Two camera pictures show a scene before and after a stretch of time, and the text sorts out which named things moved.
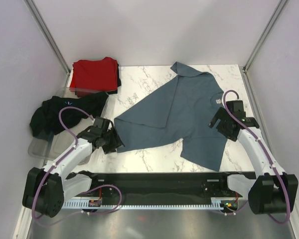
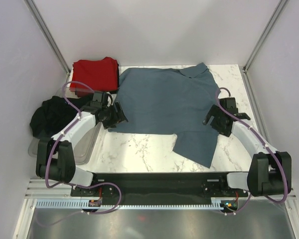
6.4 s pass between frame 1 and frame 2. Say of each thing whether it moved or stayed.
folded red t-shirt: stayed
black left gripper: moved
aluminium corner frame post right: stayed
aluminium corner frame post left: stayed
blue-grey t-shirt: moved
